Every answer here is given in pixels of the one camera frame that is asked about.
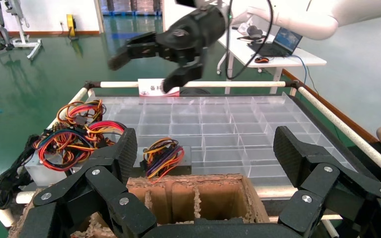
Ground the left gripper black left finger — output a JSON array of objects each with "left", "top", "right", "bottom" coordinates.
[{"left": 19, "top": 127, "right": 157, "bottom": 238}]

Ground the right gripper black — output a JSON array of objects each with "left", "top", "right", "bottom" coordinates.
[{"left": 107, "top": 4, "right": 229, "bottom": 93}]

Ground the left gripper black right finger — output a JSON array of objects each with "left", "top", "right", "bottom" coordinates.
[{"left": 272, "top": 125, "right": 381, "bottom": 238}]

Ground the white sign card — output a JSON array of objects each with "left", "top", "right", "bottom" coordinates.
[{"left": 137, "top": 78, "right": 180, "bottom": 98}]

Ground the blue pallet stack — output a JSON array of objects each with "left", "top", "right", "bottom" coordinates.
[{"left": 101, "top": 0, "right": 162, "bottom": 16}]

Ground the brown cardboard divider box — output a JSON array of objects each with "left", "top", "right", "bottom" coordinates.
[{"left": 8, "top": 174, "right": 270, "bottom": 238}]

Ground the white desk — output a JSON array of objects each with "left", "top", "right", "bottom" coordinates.
[{"left": 216, "top": 24, "right": 327, "bottom": 96}]

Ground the clear acrylic divider tray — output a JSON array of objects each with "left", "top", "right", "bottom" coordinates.
[{"left": 72, "top": 92, "right": 357, "bottom": 186}]

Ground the yellow floor device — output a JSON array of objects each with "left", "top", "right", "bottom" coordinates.
[{"left": 65, "top": 13, "right": 77, "bottom": 39}]

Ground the black laptop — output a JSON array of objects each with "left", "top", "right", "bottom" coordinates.
[{"left": 248, "top": 27, "right": 304, "bottom": 58}]

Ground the white wheeled stand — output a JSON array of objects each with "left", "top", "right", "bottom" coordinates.
[{"left": 4, "top": 0, "right": 43, "bottom": 61}]

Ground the black cable bundle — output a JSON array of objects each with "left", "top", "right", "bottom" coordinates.
[{"left": 0, "top": 133, "right": 42, "bottom": 211}]

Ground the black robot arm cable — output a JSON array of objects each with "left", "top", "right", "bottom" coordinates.
[{"left": 225, "top": 0, "right": 275, "bottom": 81}]

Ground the blue cable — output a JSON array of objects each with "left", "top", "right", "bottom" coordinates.
[{"left": 290, "top": 55, "right": 319, "bottom": 96}]

